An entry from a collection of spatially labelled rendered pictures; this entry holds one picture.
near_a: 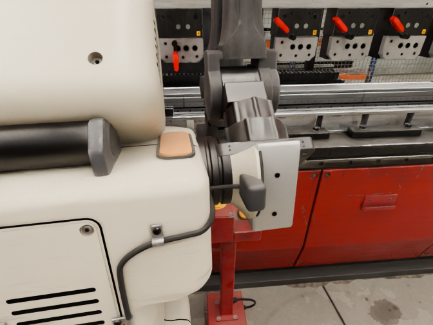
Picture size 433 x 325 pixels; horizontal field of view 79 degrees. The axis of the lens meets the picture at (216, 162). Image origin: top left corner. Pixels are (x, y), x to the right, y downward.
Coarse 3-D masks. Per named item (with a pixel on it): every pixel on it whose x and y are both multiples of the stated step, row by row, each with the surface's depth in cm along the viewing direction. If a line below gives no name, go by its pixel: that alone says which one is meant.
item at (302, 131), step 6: (288, 132) 107; (294, 132) 107; (300, 132) 107; (306, 132) 107; (312, 132) 107; (318, 132) 107; (324, 132) 107; (312, 138) 108; (318, 138) 108; (324, 138) 108
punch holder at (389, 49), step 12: (384, 12) 94; (396, 12) 90; (408, 12) 90; (420, 12) 91; (432, 12) 91; (384, 24) 95; (408, 24) 92; (420, 24) 93; (384, 36) 95; (396, 36) 94; (420, 36) 95; (372, 48) 102; (384, 48) 96; (396, 48) 96; (408, 48) 96; (420, 48) 97
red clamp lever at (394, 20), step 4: (392, 16) 89; (392, 20) 88; (396, 20) 88; (392, 24) 89; (396, 24) 88; (400, 24) 88; (396, 28) 90; (400, 28) 89; (404, 28) 90; (400, 32) 91; (404, 32) 90; (400, 36) 92; (404, 36) 91; (408, 36) 90
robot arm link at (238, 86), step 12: (228, 72) 37; (240, 72) 37; (252, 72) 38; (228, 84) 35; (240, 84) 35; (252, 84) 36; (228, 96) 34; (240, 96) 35; (252, 96) 35; (264, 96) 35
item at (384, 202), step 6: (366, 198) 118; (372, 198) 118; (378, 198) 118; (384, 198) 119; (390, 198) 119; (366, 204) 120; (372, 204) 120; (378, 204) 120; (384, 204) 121; (390, 204) 121; (366, 210) 119
